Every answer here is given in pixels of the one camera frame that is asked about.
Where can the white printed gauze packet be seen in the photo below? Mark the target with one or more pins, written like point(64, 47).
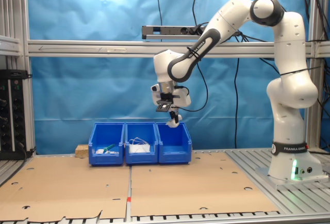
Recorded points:
point(172, 125)

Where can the blue plastic bin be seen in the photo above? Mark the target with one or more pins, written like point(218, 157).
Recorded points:
point(141, 158)
point(107, 159)
point(175, 154)

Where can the stack of white masks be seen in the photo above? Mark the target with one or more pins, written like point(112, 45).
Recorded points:
point(139, 149)

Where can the brown cardboard sheet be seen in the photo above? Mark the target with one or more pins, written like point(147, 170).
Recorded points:
point(64, 182)
point(193, 182)

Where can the green plastic tube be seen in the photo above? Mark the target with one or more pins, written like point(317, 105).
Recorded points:
point(109, 146)

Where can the grey power strip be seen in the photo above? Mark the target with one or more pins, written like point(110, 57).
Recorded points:
point(167, 31)

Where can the long white printed packet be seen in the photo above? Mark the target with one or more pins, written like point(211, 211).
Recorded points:
point(99, 151)

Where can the chipboard block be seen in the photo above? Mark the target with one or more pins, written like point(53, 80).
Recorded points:
point(82, 150)

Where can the horizontal aluminium beam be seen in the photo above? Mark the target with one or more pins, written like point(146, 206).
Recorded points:
point(77, 48)

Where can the black socket strip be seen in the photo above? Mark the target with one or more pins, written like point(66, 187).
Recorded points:
point(5, 115)
point(18, 115)

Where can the black flat box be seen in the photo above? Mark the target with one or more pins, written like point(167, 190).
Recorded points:
point(13, 73)

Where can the black gripper camera mount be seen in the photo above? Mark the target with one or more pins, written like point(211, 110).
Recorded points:
point(163, 107)

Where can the aluminium frame post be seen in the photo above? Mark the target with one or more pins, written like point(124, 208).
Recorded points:
point(15, 9)
point(315, 92)

